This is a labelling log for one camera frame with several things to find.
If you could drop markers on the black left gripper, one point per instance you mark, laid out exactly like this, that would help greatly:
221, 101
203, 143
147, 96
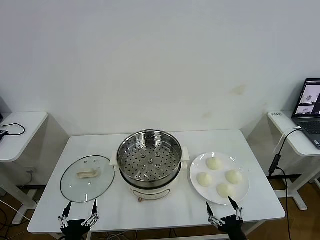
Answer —
73, 230

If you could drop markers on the white steamed baozi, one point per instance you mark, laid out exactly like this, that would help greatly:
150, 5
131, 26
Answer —
204, 179
234, 176
225, 190
214, 164

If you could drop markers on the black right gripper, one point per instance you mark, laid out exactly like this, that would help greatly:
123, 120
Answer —
232, 228

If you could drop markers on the cream electric cooker pot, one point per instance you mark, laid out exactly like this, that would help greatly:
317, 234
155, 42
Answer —
150, 195

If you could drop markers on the round white plate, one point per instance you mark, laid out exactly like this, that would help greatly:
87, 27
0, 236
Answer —
240, 192

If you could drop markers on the white work table frame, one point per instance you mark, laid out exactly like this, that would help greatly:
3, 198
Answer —
175, 237

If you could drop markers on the dark grey monitor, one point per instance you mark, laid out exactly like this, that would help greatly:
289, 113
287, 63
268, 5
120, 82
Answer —
3, 107

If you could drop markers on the white side table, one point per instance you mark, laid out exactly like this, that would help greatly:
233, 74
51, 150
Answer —
280, 122
25, 130

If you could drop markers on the round glass pot lid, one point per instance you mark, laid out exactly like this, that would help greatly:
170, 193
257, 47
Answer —
100, 185

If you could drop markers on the small black device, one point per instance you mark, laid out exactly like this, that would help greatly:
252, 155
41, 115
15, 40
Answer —
2, 136

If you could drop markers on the perforated steel steamer basket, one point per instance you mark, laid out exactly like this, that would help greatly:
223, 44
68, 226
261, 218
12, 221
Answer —
170, 162

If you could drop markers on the grey open laptop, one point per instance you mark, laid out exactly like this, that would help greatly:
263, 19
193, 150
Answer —
310, 125

